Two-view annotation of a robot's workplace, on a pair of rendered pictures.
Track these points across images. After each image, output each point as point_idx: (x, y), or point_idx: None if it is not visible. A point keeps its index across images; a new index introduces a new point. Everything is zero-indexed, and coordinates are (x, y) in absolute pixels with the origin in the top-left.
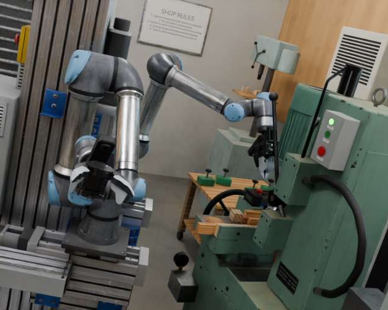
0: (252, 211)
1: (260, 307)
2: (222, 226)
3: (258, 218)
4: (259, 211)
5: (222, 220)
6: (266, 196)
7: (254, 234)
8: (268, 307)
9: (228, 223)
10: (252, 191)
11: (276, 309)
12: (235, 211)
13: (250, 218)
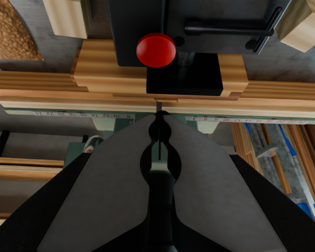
0: (98, 86)
1: (94, 118)
2: (11, 113)
3: (117, 89)
4: (124, 84)
5: (22, 12)
6: (209, 38)
7: (66, 152)
8: (103, 119)
9: (44, 30)
10: (130, 20)
11: (111, 120)
12: (59, 18)
13: (90, 88)
